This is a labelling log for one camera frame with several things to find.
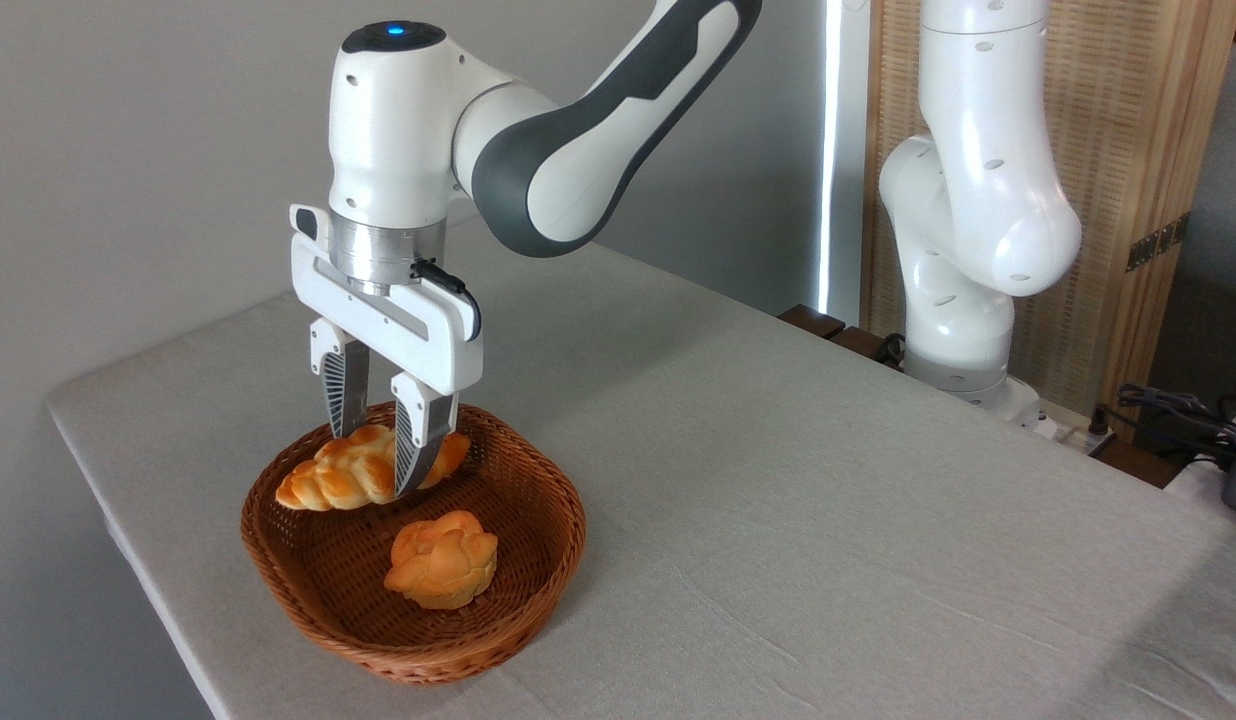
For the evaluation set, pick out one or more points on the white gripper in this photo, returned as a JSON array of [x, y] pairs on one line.
[[418, 340]]

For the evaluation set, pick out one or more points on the braided golden bread loaf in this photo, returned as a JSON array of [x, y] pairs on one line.
[[348, 470]]

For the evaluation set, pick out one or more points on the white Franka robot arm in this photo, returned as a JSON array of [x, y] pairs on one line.
[[578, 150]]

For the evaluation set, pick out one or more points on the round golden bread bun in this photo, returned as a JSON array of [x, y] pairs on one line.
[[443, 562]]

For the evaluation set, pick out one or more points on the brown wicker basket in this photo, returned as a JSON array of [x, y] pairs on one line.
[[318, 570]]

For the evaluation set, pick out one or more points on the dark brown wooden furniture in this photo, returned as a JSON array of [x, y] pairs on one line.
[[813, 321]]

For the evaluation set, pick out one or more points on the grey tablecloth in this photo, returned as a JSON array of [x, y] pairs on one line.
[[828, 560]]

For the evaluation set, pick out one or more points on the dark metal screen hinge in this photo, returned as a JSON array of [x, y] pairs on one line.
[[1158, 243]]

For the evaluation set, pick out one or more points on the white vertical window frame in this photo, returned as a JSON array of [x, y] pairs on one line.
[[843, 150]]

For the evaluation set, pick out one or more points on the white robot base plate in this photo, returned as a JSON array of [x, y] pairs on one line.
[[1053, 425]]

